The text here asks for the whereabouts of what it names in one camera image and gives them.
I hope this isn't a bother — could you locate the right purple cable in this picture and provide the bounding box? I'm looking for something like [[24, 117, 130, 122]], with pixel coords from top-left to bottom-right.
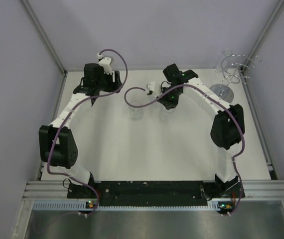
[[124, 84, 245, 216]]

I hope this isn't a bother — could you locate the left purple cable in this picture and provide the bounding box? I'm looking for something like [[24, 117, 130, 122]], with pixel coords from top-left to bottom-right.
[[46, 48, 129, 215]]

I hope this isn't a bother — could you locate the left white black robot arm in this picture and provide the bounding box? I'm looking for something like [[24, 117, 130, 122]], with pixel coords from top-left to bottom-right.
[[38, 63, 122, 198]]

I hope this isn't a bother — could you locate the chrome wine glass rack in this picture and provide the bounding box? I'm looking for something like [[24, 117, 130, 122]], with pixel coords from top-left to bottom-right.
[[209, 49, 257, 103]]

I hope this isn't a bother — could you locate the purple cable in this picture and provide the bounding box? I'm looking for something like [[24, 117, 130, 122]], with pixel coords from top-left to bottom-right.
[[124, 84, 245, 216], [46, 48, 129, 215]]

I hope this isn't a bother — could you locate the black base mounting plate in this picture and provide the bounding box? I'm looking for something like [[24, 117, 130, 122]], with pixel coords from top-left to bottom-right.
[[67, 181, 245, 207]]

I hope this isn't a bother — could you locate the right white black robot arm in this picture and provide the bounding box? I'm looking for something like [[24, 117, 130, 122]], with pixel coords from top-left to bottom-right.
[[157, 64, 245, 197]]

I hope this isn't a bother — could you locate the grey slotted cable duct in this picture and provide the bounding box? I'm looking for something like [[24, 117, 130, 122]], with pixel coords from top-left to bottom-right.
[[33, 198, 235, 212]]

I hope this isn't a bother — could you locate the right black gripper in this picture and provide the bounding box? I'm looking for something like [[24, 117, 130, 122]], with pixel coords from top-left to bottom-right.
[[156, 87, 181, 110]]

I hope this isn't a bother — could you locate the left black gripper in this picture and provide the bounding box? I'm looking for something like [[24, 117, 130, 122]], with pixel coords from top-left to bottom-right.
[[96, 68, 123, 93]]

